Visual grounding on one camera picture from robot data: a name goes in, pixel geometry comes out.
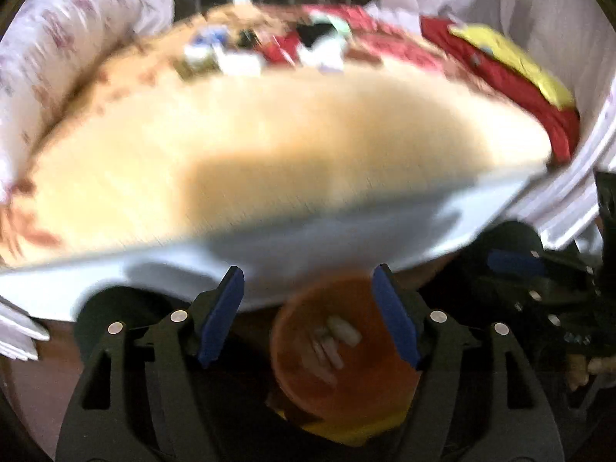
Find red blanket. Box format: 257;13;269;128
418;16;581;164

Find white floral curtain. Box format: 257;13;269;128
0;0;175;203

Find white paper scraps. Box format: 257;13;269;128
310;315;363;386

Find yellow pillow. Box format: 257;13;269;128
450;24;577;110

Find white pleated cloth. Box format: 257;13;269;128
0;296;52;363

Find white blue small packet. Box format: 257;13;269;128
184;33;227;65

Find plain white curtain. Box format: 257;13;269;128
380;0;616;251

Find white flat packet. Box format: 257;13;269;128
214;48;264;78

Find brown floral fleece blanket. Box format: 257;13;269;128
0;2;553;270

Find white mattress sheet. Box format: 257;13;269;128
0;166;549;322

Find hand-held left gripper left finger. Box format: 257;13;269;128
55;266;270;462

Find orange plastic bucket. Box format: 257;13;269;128
268;274;424;419

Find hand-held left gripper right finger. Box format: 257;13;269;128
356;264;561;462

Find black wrapper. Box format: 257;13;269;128
296;22;338;46

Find white crumpled paper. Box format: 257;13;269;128
298;38;348;73

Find person's right hand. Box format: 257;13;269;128
564;353;616;394

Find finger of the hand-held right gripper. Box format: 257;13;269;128
486;249;549;294

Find yellow plastic bag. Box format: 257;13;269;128
274;402;410;447

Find white green roll-on bottle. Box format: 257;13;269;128
310;10;354;39

